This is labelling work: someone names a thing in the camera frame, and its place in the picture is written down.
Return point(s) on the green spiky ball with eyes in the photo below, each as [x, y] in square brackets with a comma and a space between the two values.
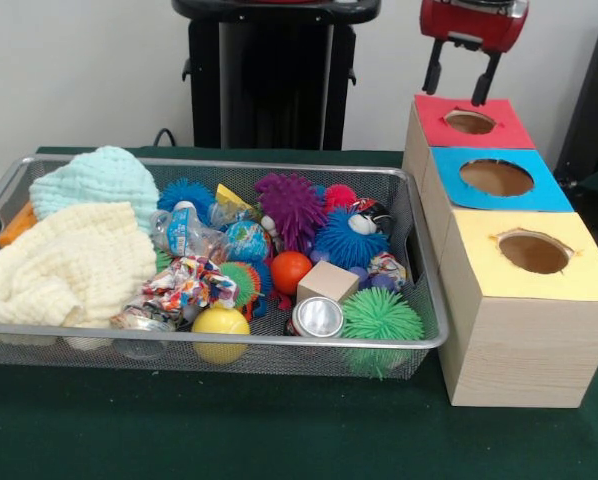
[241, 283]

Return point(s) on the purple spiky toy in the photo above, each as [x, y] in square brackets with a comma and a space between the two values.
[291, 205]

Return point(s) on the plain green spiky ball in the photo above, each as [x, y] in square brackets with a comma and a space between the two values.
[381, 318]

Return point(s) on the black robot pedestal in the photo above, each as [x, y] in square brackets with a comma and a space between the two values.
[269, 80]

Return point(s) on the black chair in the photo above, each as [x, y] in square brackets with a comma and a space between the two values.
[594, 110]

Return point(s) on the mint green cloth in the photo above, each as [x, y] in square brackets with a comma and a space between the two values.
[94, 185]

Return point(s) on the clear plastic bottle blue label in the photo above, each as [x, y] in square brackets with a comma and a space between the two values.
[184, 232]

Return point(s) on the colourful patterned cloth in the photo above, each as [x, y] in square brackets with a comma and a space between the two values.
[189, 280]

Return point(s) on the dark blue spiky ball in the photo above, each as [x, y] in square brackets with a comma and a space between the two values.
[349, 242]

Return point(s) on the pale yellow cloth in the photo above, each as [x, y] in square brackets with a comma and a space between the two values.
[69, 265]

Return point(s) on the orange plastic block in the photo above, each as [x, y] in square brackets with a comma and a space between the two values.
[15, 225]

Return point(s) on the small silver can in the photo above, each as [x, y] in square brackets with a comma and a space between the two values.
[317, 318]

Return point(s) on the blue spiky ball with eyes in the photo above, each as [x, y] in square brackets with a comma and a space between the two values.
[184, 195]

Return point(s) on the blue globe ball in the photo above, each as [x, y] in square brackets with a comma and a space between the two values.
[247, 240]

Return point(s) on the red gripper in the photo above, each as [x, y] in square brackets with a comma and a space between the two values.
[474, 22]

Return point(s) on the yellow ball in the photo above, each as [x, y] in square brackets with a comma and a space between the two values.
[220, 322]

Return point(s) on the pale wooden cube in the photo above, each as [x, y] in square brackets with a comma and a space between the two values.
[327, 282]

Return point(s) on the orange red ball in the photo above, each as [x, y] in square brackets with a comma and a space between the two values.
[291, 272]

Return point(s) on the wooden box three holes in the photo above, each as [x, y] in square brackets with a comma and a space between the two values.
[524, 330]

